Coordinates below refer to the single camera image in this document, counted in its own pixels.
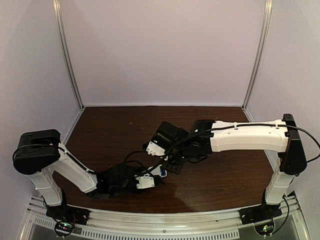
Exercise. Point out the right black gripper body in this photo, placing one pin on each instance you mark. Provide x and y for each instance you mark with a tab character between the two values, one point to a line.
173	166

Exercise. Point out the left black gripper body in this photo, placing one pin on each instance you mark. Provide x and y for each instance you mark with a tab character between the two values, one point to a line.
155	179

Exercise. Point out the white remote control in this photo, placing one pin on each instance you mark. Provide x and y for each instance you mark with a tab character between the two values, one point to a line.
155	172

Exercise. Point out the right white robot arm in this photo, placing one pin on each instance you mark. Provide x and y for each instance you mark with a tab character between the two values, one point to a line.
281	136

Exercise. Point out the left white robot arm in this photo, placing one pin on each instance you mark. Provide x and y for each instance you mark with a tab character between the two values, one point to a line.
41	153

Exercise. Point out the blue battery in remote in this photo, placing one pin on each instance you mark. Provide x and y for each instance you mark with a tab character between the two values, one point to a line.
163	173

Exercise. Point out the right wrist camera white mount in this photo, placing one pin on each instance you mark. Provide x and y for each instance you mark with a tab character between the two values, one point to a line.
152	149

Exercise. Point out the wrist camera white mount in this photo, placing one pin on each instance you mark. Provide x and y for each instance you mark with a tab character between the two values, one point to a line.
144	182
152	149

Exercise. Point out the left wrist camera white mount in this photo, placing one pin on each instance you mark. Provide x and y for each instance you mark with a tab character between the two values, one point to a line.
144	182

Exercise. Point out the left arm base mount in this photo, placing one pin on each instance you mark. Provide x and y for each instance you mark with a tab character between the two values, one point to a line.
66	218

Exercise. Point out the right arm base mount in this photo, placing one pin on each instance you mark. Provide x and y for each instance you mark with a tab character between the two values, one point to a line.
262	216

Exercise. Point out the right aluminium frame post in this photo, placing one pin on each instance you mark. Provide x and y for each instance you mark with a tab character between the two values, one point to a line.
263	37

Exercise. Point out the aluminium frame post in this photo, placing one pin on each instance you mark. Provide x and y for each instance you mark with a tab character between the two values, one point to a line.
65	52
263	37

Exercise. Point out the left aluminium frame post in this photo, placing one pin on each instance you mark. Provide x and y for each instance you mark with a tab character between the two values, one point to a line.
65	52

